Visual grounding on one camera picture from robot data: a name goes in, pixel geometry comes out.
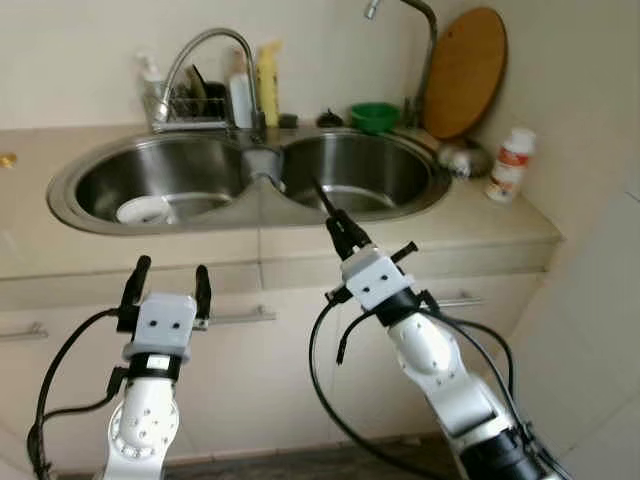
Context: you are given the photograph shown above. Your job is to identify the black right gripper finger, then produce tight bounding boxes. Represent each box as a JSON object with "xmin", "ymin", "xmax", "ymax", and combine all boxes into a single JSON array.
[
  {"xmin": 320, "ymin": 186, "xmax": 373, "ymax": 255},
  {"xmin": 313, "ymin": 180, "xmax": 359, "ymax": 259}
]

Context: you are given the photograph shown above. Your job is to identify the plain small white bowl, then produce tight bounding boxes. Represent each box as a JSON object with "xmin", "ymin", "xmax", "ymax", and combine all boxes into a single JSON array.
[{"xmin": 115, "ymin": 195, "xmax": 173, "ymax": 225}]

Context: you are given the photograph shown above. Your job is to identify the steel mesh strainer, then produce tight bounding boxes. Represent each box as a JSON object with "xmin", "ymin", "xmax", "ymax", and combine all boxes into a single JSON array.
[{"xmin": 438, "ymin": 137, "xmax": 491, "ymax": 179}]

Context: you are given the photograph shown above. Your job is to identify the stainless steel double sink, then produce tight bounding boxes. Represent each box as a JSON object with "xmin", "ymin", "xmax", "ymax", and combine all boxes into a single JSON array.
[{"xmin": 46, "ymin": 128, "xmax": 454, "ymax": 237}]

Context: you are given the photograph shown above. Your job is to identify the green plastic bowl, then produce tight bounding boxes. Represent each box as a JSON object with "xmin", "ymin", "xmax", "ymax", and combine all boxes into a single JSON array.
[{"xmin": 349, "ymin": 103, "xmax": 401, "ymax": 135}]

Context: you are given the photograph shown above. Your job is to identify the white bottle orange label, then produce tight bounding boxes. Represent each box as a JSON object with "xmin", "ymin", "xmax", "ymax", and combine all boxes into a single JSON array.
[{"xmin": 485, "ymin": 128, "xmax": 537, "ymax": 204}]

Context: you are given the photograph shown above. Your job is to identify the yellow detergent bottle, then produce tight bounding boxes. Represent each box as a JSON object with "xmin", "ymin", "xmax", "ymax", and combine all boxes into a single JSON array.
[{"xmin": 255, "ymin": 40, "xmax": 283, "ymax": 126}]

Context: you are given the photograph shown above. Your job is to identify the white dish soap bottle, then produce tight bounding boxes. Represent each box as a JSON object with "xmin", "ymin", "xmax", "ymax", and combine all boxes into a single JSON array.
[{"xmin": 228, "ymin": 50, "xmax": 254, "ymax": 129}]

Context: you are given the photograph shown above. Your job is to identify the chrome gooseneck sink faucet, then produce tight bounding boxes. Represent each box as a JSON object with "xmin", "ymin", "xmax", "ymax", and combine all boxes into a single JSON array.
[{"xmin": 155, "ymin": 27, "xmax": 267, "ymax": 141}]

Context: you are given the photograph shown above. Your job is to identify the round wooden cutting board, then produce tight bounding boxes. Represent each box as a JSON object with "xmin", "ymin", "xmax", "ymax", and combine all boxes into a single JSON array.
[{"xmin": 423, "ymin": 7, "xmax": 509, "ymax": 141}]

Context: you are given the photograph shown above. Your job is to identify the dark dish scrubber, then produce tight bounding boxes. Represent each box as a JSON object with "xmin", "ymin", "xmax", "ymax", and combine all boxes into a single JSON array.
[{"xmin": 185, "ymin": 65, "xmax": 229, "ymax": 116}]

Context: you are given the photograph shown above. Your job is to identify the clear pump soap dispenser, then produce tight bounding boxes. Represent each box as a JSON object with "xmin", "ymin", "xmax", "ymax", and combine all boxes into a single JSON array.
[{"xmin": 138, "ymin": 52, "xmax": 169, "ymax": 116}]

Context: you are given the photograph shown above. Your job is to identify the tall thin chrome faucet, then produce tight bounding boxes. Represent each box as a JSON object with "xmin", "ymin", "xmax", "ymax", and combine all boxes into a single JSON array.
[{"xmin": 363, "ymin": 0, "xmax": 439, "ymax": 126}]

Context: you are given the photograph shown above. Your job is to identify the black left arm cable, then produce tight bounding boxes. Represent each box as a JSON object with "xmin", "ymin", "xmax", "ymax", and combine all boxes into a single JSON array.
[{"xmin": 25, "ymin": 308, "xmax": 131, "ymax": 480}]

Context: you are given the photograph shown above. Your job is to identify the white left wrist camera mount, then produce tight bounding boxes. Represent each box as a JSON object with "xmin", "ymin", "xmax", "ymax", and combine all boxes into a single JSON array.
[{"xmin": 132, "ymin": 292, "xmax": 198, "ymax": 363}]

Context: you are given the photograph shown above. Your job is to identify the silver cabinet bar handle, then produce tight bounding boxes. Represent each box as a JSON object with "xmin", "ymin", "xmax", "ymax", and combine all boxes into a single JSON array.
[
  {"xmin": 430, "ymin": 290, "xmax": 486, "ymax": 309},
  {"xmin": 0, "ymin": 321, "xmax": 49, "ymax": 343},
  {"xmin": 212, "ymin": 305, "xmax": 277, "ymax": 327}
]

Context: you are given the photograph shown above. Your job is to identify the wire sink caddy rack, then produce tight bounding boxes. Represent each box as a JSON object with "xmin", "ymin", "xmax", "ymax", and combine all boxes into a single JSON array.
[{"xmin": 145, "ymin": 95, "xmax": 236, "ymax": 133}]

